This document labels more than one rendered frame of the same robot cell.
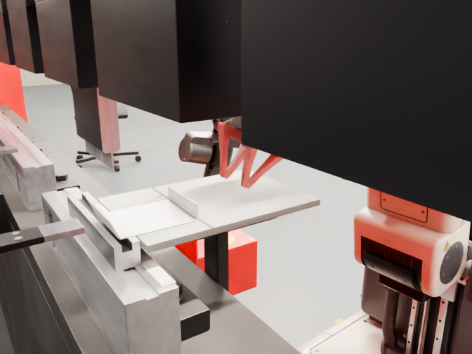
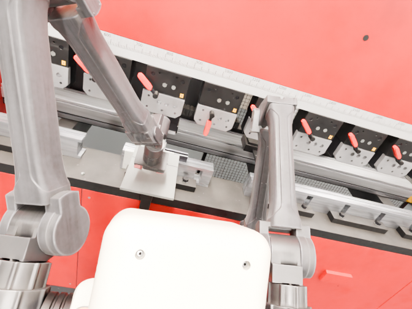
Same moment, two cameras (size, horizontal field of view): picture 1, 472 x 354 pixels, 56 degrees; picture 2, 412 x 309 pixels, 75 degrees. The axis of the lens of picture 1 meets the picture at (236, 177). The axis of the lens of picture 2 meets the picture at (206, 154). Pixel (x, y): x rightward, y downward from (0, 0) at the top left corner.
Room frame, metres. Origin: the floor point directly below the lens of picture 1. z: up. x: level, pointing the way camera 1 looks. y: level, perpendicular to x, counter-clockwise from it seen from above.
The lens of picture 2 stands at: (1.04, -0.62, 1.63)
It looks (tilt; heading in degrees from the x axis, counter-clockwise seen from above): 32 degrees down; 113
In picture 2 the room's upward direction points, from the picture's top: 20 degrees clockwise
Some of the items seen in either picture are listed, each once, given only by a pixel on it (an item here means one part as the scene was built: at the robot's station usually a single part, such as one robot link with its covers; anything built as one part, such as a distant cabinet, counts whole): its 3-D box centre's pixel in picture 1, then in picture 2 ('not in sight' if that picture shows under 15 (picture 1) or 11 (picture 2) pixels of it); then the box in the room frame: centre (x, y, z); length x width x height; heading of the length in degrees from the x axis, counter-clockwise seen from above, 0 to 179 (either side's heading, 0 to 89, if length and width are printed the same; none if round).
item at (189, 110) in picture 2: not in sight; (206, 114); (0.46, 0.61, 1.02); 0.37 x 0.06 x 0.04; 34
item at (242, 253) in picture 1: (205, 244); not in sight; (0.95, 0.07, 0.75); 0.20 x 0.16 x 0.18; 34
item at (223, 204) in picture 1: (208, 201); (152, 170); (0.59, 0.04, 1.00); 0.26 x 0.18 x 0.01; 124
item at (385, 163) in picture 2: not in sight; (395, 153); (1.32, 0.70, 1.26); 0.15 x 0.09 x 0.17; 34
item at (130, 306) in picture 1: (97, 260); (167, 165); (0.55, 0.19, 0.92); 0.39 x 0.06 x 0.10; 34
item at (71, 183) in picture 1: (53, 176); (282, 205); (1.04, 0.45, 0.89); 0.30 x 0.05 x 0.03; 34
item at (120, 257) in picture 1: (100, 225); (164, 152); (0.53, 0.18, 0.99); 0.20 x 0.03 x 0.03; 34
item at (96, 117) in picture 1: (95, 120); (165, 121); (0.51, 0.16, 1.13); 0.10 x 0.02 x 0.10; 34
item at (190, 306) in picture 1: (142, 273); (161, 178); (0.57, 0.14, 0.89); 0.30 x 0.05 x 0.03; 34
